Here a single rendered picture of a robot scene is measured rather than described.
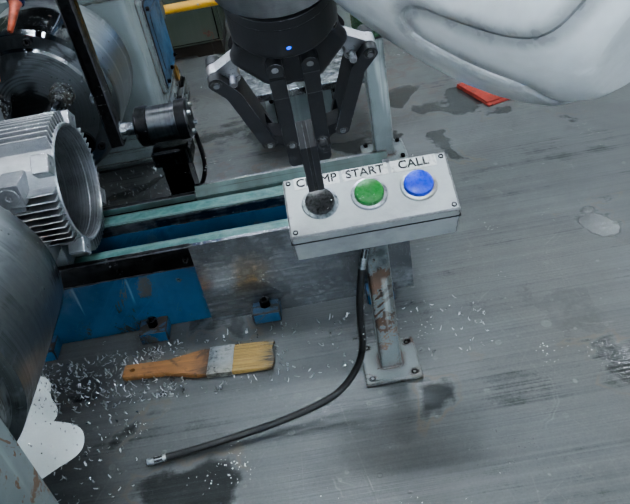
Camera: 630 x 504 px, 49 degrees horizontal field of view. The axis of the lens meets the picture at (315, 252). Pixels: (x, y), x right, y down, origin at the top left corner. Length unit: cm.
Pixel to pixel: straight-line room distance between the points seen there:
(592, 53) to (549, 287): 74
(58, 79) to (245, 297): 45
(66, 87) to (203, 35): 311
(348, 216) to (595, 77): 45
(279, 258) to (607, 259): 45
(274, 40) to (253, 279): 53
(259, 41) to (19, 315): 36
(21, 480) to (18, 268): 20
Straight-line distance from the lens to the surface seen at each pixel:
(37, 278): 74
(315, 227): 68
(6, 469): 62
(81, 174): 105
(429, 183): 69
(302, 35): 46
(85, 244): 95
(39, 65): 115
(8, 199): 90
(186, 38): 424
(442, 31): 27
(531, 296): 97
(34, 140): 92
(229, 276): 95
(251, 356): 92
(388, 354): 85
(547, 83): 27
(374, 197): 69
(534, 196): 116
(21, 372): 68
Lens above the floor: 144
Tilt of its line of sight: 37 degrees down
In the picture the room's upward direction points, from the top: 11 degrees counter-clockwise
